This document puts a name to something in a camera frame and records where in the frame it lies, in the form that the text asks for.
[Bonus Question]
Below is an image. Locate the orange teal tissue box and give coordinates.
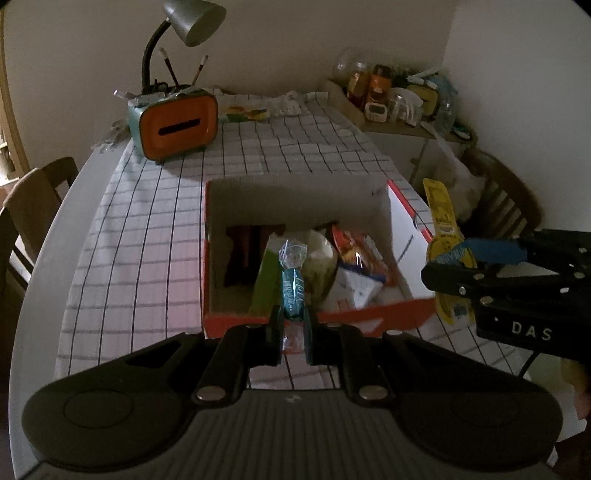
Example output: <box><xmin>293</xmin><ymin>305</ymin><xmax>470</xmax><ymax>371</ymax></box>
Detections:
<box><xmin>127</xmin><ymin>88</ymin><xmax>220</xmax><ymax>163</ymax></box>

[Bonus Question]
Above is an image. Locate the red cardboard box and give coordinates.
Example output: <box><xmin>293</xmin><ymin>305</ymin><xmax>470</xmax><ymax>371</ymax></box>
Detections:
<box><xmin>201</xmin><ymin>173</ymin><xmax>437</xmax><ymax>340</ymax></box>

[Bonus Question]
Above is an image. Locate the green snack packet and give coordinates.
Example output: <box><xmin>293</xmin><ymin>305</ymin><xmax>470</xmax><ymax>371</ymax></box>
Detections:
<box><xmin>249</xmin><ymin>233</ymin><xmax>284</xmax><ymax>315</ymax></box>

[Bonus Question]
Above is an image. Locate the clear plastic wrapper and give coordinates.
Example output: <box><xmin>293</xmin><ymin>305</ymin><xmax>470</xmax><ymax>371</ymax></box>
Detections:
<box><xmin>91</xmin><ymin>119</ymin><xmax>134</xmax><ymax>154</ymax></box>

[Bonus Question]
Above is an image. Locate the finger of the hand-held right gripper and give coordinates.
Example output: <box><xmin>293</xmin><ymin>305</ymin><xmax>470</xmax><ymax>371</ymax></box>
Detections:
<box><xmin>421</xmin><ymin>261</ymin><xmax>591</xmax><ymax>303</ymax></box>
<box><xmin>463</xmin><ymin>228</ymin><xmax>591</xmax><ymax>268</ymax></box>

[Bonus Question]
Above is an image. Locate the clear plastic cup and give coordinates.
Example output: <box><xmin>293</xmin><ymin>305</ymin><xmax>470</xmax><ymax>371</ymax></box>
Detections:
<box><xmin>387</xmin><ymin>89</ymin><xmax>422</xmax><ymax>123</ymax></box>

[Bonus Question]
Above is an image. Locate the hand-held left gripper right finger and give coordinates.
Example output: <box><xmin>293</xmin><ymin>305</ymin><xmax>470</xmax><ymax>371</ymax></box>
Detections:
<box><xmin>302</xmin><ymin>308</ymin><xmax>504</xmax><ymax>407</ymax></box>

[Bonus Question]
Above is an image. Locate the white side cabinet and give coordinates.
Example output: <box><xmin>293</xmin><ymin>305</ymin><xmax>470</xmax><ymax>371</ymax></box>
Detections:
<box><xmin>365</xmin><ymin>119</ymin><xmax>479</xmax><ymax>197</ymax></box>

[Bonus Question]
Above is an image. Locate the orange bottle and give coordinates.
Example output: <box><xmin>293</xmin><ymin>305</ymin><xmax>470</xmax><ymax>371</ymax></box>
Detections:
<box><xmin>368</xmin><ymin>65</ymin><xmax>391</xmax><ymax>106</ymax></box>

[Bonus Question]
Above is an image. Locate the yellow tin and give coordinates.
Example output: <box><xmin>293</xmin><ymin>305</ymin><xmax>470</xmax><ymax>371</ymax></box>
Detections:
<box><xmin>407</xmin><ymin>83</ymin><xmax>441</xmax><ymax>116</ymax></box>

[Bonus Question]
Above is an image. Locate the grey desk lamp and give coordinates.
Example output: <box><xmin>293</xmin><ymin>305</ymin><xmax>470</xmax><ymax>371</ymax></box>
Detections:
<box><xmin>141</xmin><ymin>0</ymin><xmax>227</xmax><ymax>93</ymax></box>

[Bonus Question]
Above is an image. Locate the wooden chair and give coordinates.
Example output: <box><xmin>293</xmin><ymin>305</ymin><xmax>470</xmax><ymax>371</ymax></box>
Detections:
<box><xmin>0</xmin><ymin>207</ymin><xmax>21</xmax><ymax>289</ymax></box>
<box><xmin>2</xmin><ymin>157</ymin><xmax>79</xmax><ymax>278</ymax></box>
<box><xmin>462</xmin><ymin>148</ymin><xmax>544</xmax><ymax>237</ymax></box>

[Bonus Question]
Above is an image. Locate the white checkered tablecloth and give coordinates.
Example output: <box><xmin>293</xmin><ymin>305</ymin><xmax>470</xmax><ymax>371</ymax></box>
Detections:
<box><xmin>55</xmin><ymin>88</ymin><xmax>532</xmax><ymax>393</ymax></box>

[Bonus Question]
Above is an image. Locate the black cable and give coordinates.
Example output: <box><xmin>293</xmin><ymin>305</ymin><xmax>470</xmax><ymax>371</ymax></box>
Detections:
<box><xmin>522</xmin><ymin>350</ymin><xmax>544</xmax><ymax>380</ymax></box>

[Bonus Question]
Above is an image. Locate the clear glass jar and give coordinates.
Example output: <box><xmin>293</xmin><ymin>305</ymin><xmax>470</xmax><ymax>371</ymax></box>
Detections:
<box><xmin>333</xmin><ymin>48</ymin><xmax>363</xmax><ymax>86</ymax></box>

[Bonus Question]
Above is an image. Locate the red yellow snack packet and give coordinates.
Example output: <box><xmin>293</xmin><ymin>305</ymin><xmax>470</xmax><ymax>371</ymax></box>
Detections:
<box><xmin>330</xmin><ymin>224</ymin><xmax>391</xmax><ymax>280</ymax></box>

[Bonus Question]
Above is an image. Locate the floral tissue pack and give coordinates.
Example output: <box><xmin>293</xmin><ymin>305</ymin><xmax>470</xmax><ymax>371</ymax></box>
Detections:
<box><xmin>217</xmin><ymin>104</ymin><xmax>271</xmax><ymax>123</ymax></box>

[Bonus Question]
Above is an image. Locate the clear plastic bottle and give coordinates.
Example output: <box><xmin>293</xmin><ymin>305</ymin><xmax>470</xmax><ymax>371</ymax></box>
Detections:
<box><xmin>434</xmin><ymin>90</ymin><xmax>459</xmax><ymax>134</ymax></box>

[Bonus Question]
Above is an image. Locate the cardboard tray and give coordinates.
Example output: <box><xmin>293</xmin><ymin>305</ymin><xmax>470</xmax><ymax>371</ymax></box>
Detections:
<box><xmin>325</xmin><ymin>78</ymin><xmax>434</xmax><ymax>137</ymax></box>

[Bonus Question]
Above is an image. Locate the silver brown snack packet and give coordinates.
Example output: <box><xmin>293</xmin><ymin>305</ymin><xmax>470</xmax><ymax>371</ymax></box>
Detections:
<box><xmin>302</xmin><ymin>230</ymin><xmax>339</xmax><ymax>305</ymax></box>

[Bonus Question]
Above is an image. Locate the white snack packet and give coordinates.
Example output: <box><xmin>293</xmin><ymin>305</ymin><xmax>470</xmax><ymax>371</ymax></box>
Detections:
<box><xmin>323</xmin><ymin>268</ymin><xmax>385</xmax><ymax>311</ymax></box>

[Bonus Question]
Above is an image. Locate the white plastic bag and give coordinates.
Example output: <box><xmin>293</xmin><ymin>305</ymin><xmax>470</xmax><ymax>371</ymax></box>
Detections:
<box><xmin>431</xmin><ymin>138</ymin><xmax>486</xmax><ymax>222</ymax></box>

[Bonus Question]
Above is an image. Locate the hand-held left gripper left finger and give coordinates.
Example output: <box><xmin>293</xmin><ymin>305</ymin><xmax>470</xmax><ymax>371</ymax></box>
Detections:
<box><xmin>124</xmin><ymin>305</ymin><xmax>284</xmax><ymax>407</ymax></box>

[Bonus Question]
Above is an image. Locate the wooden door frame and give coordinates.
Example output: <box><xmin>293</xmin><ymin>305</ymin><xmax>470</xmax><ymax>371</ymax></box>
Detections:
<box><xmin>0</xmin><ymin>78</ymin><xmax>24</xmax><ymax>178</ymax></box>

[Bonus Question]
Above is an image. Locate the teal candy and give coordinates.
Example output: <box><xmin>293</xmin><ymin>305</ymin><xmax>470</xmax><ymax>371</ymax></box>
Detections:
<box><xmin>277</xmin><ymin>237</ymin><xmax>309</xmax><ymax>354</ymax></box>

